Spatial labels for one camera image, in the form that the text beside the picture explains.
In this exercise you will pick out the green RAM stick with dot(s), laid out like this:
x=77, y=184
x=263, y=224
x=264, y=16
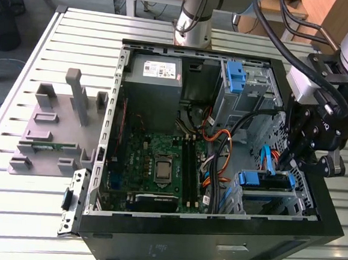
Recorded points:
x=55, y=146

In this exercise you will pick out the wooden cabinet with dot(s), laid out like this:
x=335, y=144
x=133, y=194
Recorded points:
x=337, y=10

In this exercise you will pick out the blue plastic drive latch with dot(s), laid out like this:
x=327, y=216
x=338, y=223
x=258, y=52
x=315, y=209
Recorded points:
x=235, y=77

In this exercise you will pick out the black RAM slot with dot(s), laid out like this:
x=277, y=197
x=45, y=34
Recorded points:
x=186, y=170
x=194, y=170

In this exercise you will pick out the metal card retainer bracket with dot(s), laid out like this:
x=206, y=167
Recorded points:
x=77, y=188

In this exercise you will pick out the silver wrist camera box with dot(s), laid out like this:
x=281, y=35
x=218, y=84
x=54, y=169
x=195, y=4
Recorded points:
x=302, y=84

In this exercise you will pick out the black open PC case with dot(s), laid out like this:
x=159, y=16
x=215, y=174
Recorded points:
x=182, y=251

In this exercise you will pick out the grey parts rack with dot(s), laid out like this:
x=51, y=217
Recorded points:
x=45, y=162

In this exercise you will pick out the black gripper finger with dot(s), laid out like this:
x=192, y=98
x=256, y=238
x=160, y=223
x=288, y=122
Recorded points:
x=300, y=134
x=317, y=165

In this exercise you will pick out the wooden desk white legs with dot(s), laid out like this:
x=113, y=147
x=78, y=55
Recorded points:
x=271, y=5

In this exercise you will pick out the metal disk bay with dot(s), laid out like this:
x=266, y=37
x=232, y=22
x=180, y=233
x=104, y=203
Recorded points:
x=271, y=192

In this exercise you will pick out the CPU socket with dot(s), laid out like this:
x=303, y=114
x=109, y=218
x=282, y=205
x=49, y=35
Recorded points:
x=164, y=157

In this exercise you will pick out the green motherboard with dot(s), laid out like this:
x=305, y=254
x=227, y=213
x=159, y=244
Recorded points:
x=136, y=151

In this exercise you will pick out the black wrist mounting bracket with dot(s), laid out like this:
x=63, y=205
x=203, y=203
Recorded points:
x=326, y=66

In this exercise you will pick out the grey power supply unit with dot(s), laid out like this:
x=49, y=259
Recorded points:
x=151, y=110

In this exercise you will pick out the silver CPU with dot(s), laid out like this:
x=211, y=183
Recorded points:
x=162, y=169

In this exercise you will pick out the grey metal drive cage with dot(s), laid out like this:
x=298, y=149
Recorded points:
x=249, y=96

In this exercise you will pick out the hard disk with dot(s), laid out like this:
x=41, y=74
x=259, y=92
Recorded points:
x=248, y=178

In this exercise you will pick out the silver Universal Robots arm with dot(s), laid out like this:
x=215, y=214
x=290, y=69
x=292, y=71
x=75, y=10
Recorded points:
x=193, y=32

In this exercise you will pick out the black mesh waste bin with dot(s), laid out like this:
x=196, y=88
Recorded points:
x=5, y=32

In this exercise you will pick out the black graphics card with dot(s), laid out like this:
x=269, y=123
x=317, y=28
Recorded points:
x=156, y=202

